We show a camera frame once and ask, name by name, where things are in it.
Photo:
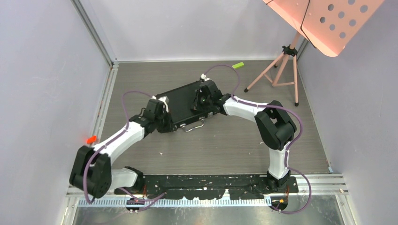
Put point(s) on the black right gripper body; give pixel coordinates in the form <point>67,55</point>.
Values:
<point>202,104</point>

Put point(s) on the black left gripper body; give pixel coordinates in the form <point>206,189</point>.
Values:
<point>164,124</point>

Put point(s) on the black poker set case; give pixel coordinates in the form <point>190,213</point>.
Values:
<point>180,105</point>

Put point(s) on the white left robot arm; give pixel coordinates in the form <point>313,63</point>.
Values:
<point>92,170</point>

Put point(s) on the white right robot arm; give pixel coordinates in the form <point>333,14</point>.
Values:
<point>275,126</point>

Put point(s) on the green block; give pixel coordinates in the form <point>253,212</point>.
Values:
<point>238,65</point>

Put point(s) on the pink tripod stand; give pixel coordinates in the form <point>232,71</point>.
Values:
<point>288,52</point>

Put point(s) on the pink perforated panel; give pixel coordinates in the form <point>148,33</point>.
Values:
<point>328,25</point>

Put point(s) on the orange clip on rail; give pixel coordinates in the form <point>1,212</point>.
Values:
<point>91,140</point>

